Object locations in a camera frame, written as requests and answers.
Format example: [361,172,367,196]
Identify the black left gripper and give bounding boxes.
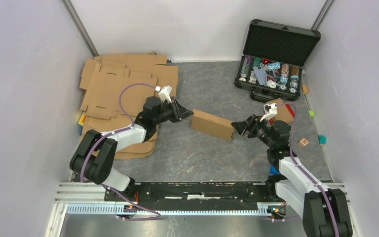
[154,98,194,126]

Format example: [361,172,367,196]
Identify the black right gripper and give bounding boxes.
[230,115,275,149]

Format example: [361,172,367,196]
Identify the brown cardboard box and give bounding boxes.
[190,109,235,141]
[266,98,294,124]

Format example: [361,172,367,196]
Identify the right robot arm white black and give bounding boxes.
[231,115,353,237]

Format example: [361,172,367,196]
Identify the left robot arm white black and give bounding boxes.
[70,96,193,201]

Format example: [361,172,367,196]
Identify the red flat block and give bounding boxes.
[285,103,296,119]

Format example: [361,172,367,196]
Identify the blue block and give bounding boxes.
[269,165,281,175]

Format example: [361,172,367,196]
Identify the black poker chip case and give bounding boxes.
[234,19,321,102]

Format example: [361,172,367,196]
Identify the wooden letter cube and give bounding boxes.
[298,138,309,148]

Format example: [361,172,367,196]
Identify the stack of flat cardboard sheets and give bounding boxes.
[78,51,179,160]

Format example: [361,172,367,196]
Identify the small wooden block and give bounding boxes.
[302,84,309,95]

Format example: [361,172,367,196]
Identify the teal cube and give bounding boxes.
[318,135,327,145]

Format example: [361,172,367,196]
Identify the colourful blocks under cardboard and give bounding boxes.
[78,112,86,135]

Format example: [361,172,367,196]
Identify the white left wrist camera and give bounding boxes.
[155,85,173,103]

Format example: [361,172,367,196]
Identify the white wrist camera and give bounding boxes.
[260,103,277,122]
[155,85,173,103]

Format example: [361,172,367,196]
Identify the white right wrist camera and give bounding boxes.
[260,103,277,122]

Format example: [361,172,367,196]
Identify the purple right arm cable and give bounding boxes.
[276,102,341,237]

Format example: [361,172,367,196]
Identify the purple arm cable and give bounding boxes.
[276,102,341,237]
[79,83,161,221]

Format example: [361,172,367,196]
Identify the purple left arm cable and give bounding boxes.
[79,83,161,221]

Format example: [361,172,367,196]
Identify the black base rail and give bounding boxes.
[104,181,295,212]

